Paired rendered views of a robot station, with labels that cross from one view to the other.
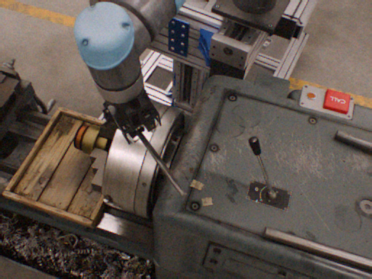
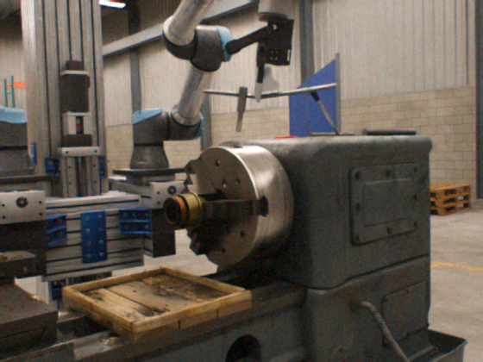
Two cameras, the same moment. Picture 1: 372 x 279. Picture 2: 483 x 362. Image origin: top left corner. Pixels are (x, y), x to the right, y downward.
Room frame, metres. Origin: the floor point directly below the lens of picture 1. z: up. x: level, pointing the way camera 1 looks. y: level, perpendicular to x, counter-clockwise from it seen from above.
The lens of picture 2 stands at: (-0.21, 1.19, 1.23)
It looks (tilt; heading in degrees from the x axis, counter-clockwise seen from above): 3 degrees down; 304
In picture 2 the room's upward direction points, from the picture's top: 2 degrees counter-clockwise
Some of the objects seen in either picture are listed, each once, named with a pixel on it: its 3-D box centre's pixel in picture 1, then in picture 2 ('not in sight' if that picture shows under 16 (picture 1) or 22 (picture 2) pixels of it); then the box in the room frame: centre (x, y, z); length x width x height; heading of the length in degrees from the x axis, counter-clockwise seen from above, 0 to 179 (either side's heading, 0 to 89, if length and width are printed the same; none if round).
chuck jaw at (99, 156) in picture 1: (104, 174); (232, 208); (0.48, 0.21, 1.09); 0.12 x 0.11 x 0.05; 165
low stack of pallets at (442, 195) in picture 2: not in sight; (434, 198); (1.91, -8.06, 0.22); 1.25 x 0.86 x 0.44; 78
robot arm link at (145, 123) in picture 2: not in sight; (149, 125); (1.16, -0.21, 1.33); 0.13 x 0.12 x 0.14; 58
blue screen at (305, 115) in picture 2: not in sight; (309, 148); (3.43, -6.19, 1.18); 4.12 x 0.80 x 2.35; 127
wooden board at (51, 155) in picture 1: (75, 163); (153, 296); (0.62, 0.35, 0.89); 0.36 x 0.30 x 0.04; 165
